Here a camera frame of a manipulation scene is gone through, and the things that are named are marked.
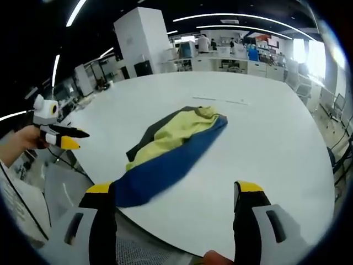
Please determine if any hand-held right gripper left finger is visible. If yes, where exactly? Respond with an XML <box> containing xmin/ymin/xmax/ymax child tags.
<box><xmin>41</xmin><ymin>181</ymin><xmax>119</xmax><ymax>265</ymax></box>

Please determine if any black cable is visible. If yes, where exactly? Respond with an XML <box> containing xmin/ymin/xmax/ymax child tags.
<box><xmin>46</xmin><ymin>147</ymin><xmax>96</xmax><ymax>184</ymax></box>

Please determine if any black box cabinet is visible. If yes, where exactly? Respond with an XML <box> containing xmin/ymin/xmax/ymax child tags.
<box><xmin>133</xmin><ymin>60</ymin><xmax>154</xmax><ymax>77</ymax></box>

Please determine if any person's white clothing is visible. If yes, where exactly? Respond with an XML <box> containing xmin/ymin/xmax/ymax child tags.
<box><xmin>0</xmin><ymin>161</ymin><xmax>52</xmax><ymax>243</ymax></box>

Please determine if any ceiling light strip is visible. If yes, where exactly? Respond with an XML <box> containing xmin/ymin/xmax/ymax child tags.
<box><xmin>51</xmin><ymin>54</ymin><xmax>61</xmax><ymax>88</ymax></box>
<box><xmin>172</xmin><ymin>12</ymin><xmax>317</xmax><ymax>42</ymax></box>
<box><xmin>99</xmin><ymin>46</ymin><xmax>115</xmax><ymax>59</ymax></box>
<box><xmin>65</xmin><ymin>0</ymin><xmax>88</xmax><ymax>28</ymax></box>

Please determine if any person's right hand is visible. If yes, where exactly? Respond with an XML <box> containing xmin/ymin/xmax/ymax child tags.
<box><xmin>204</xmin><ymin>250</ymin><xmax>235</xmax><ymax>265</ymax></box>

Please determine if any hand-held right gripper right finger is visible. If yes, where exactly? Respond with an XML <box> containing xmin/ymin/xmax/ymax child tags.
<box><xmin>232</xmin><ymin>180</ymin><xmax>315</xmax><ymax>265</ymax></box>

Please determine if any long white counter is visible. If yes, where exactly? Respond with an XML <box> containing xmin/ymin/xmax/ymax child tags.
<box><xmin>162</xmin><ymin>51</ymin><xmax>286</xmax><ymax>82</ymax></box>

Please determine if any white square pillar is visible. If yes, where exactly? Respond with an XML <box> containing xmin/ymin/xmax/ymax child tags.
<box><xmin>113</xmin><ymin>7</ymin><xmax>178</xmax><ymax>80</ymax></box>

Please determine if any grey office chair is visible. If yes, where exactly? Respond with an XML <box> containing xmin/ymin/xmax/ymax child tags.
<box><xmin>329</xmin><ymin>93</ymin><xmax>347</xmax><ymax>121</ymax></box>

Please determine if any grey mesh chair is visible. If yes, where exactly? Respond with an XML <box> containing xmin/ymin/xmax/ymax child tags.
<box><xmin>44</xmin><ymin>162</ymin><xmax>199</xmax><ymax>265</ymax></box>

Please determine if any blue yellow grey garment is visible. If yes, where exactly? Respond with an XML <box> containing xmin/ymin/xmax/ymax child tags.
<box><xmin>113</xmin><ymin>104</ymin><xmax>228</xmax><ymax>208</ymax></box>

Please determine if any black office chair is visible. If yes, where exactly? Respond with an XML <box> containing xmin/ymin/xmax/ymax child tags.
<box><xmin>327</xmin><ymin>135</ymin><xmax>353</xmax><ymax>188</ymax></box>

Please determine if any person's left hand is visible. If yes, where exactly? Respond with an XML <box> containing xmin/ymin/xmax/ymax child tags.
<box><xmin>13</xmin><ymin>127</ymin><xmax>51</xmax><ymax>152</ymax></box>

